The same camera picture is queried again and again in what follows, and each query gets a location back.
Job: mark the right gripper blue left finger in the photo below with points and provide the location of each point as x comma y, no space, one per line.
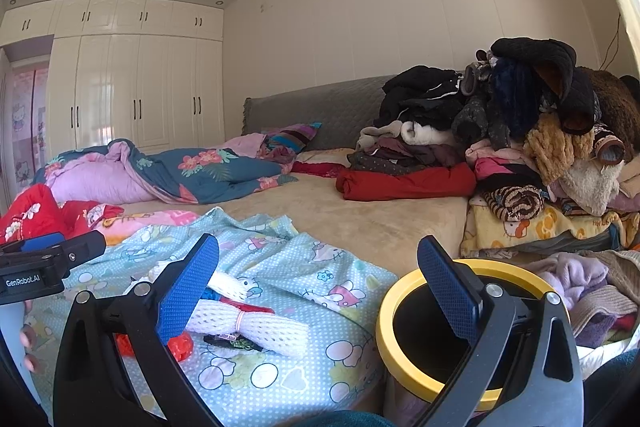
181,284

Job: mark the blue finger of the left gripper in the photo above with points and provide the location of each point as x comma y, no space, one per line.
41,243

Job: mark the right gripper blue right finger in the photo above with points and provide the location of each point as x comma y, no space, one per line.
455,294

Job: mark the red plastic bag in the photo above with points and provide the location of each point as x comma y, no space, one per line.
181,347

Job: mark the black snack wrapper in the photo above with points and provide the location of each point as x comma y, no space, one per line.
232,342

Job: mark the yellow rimmed black trash bin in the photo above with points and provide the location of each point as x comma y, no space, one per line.
416,342

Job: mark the person's left hand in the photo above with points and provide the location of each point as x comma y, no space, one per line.
27,338

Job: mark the red cartoon print garment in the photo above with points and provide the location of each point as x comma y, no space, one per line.
35,213

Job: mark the yellow cartoon blanket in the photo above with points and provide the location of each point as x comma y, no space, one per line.
485,232

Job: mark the pink cartoon blanket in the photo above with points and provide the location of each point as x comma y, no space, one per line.
115,230

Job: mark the beige bed cover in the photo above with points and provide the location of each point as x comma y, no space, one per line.
385,233

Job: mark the blue floral quilt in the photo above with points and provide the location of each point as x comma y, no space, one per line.
119,173

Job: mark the lavender knit sweater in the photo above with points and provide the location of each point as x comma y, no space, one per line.
570,275

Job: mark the tiger stripe garment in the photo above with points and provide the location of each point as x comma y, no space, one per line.
515,203

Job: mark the light blue Hello Kitty sheet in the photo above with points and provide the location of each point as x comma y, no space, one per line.
289,272

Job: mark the red folded garment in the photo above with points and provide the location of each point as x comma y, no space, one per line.
431,182

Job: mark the pink Hello Kitty curtain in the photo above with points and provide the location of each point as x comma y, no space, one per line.
26,119

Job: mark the mustard fuzzy garment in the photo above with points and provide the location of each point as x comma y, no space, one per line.
553,150

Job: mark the black clothes pile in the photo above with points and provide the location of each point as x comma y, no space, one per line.
500,96

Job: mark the white built-in wardrobe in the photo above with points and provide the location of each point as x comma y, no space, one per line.
145,70

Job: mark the striped colourful pillow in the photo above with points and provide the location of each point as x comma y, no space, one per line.
283,145

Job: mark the grey quilted headboard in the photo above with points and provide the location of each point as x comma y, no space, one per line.
342,108

